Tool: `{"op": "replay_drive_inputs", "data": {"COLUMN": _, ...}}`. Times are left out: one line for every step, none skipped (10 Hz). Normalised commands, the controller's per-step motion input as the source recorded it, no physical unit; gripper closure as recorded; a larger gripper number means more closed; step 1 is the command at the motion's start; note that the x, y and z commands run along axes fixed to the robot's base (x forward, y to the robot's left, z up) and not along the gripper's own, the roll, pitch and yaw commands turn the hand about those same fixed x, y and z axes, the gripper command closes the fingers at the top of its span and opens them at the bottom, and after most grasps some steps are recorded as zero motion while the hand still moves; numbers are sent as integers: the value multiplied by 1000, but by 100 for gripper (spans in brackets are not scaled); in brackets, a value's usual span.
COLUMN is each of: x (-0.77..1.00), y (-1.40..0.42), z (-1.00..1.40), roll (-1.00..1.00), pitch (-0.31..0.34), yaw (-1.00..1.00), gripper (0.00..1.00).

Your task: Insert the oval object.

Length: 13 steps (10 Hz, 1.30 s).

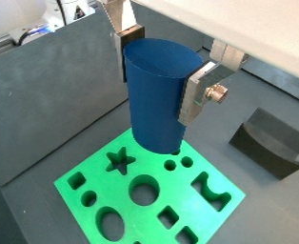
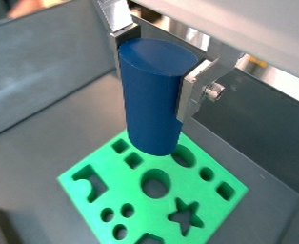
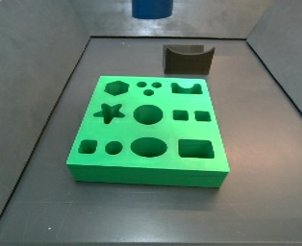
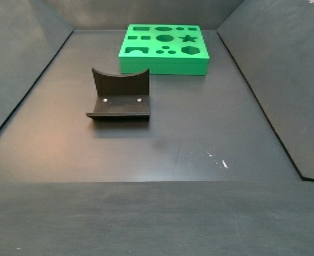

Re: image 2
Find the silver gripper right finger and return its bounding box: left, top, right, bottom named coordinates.
left=176, top=40, right=243, bottom=122

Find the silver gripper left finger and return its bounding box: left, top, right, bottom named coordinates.
left=96, top=0, right=141, bottom=74

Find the blue oval cylinder peg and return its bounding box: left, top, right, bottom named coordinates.
left=119, top=38, right=199, bottom=156

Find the green shape sorter board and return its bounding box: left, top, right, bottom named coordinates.
left=59, top=132, right=248, bottom=244

